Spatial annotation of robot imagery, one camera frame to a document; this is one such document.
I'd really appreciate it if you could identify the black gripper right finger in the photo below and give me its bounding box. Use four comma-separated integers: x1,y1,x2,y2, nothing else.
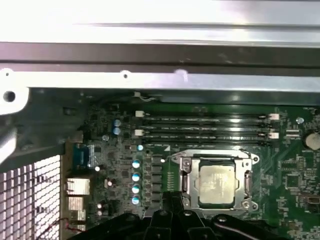
172,191,273,240

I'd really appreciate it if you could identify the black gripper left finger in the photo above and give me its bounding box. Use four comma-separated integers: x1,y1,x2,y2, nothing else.
74,191,174,240

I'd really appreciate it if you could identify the silver CPU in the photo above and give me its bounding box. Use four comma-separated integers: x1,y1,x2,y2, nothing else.
198,164,238,204

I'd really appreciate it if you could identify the wire locking lever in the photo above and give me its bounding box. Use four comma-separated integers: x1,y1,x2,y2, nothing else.
163,148,252,163

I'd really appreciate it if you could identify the CPU socket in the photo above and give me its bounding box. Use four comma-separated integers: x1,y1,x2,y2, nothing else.
163,148,261,213

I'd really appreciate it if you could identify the silver port connector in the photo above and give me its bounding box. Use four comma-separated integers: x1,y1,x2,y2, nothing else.
64,177,91,196
66,196,88,221

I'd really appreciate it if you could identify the black RAM slot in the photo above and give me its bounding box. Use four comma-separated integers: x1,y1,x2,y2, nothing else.
143,119,270,130
143,136,270,147
134,110,280,121
134,129,280,140

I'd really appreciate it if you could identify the green motherboard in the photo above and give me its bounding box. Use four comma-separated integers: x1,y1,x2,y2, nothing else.
62,89,320,240

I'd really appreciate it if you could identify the blue port connector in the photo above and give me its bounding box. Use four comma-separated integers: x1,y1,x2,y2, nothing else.
73,144,96,168

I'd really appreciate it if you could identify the coin cell battery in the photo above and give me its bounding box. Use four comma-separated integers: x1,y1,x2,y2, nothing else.
303,132,320,151

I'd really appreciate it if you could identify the black PC case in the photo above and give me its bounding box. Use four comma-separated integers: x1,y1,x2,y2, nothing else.
0,41,320,240

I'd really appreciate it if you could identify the red and black wire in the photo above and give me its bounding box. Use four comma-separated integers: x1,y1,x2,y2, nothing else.
59,217,86,233

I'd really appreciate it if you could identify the small white wire connector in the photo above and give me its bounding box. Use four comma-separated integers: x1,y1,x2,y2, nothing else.
133,91,151,103

